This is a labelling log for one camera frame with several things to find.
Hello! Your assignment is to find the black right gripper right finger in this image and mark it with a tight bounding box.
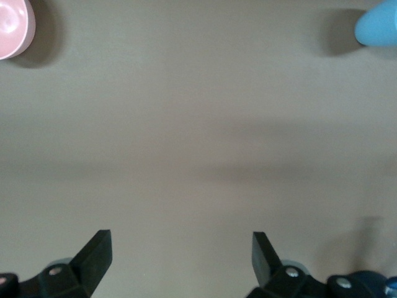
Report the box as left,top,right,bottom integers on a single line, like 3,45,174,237
246,231,357,298

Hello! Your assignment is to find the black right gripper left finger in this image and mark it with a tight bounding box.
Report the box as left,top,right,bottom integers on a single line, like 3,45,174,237
0,229,112,298

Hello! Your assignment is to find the brown table cover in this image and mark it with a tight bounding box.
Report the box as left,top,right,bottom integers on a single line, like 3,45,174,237
0,0,397,298

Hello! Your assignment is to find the pink bowl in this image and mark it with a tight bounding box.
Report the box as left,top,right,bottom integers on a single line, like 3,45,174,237
0,0,37,60

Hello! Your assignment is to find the blue cup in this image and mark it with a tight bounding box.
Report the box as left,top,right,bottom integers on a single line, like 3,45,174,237
354,0,397,47

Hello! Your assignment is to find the dark pot with blue handle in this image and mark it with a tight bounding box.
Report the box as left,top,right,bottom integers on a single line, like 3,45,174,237
349,269,397,298

